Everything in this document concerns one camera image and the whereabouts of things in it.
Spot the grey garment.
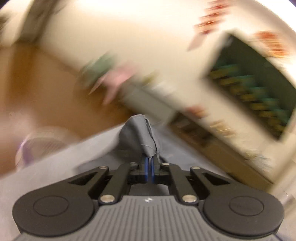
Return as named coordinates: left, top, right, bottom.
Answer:
left=76, top=113, right=232, bottom=196

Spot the grey bed sheet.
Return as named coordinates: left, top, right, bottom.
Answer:
left=0, top=122, right=130, bottom=239

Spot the long grey tv sideboard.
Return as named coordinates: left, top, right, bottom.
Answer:
left=122, top=82, right=273, bottom=191

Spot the pink plastic chair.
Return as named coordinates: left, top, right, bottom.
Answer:
left=89, top=63, right=137, bottom=105

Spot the green plastic chair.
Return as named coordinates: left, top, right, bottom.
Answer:
left=78, top=52, right=115, bottom=89

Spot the red chinese knot decoration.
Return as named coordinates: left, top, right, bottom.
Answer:
left=187, top=0, right=231, bottom=51

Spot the black framed wall picture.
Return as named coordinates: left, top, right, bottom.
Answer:
left=206, top=33, right=295, bottom=140

